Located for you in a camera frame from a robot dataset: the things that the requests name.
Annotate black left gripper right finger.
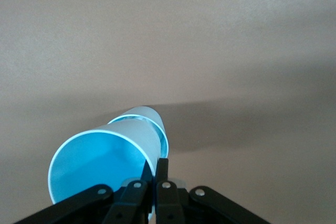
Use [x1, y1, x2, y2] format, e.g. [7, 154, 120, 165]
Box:
[156, 157, 272, 224]

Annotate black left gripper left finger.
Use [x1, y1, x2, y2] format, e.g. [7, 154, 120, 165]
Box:
[15, 160, 153, 224]

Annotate blue plastic cup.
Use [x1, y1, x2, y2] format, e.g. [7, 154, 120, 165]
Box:
[47, 119, 161, 221]
[107, 105, 170, 162]

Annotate brown table cover cloth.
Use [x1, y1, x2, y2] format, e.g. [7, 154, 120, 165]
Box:
[0, 0, 336, 224]

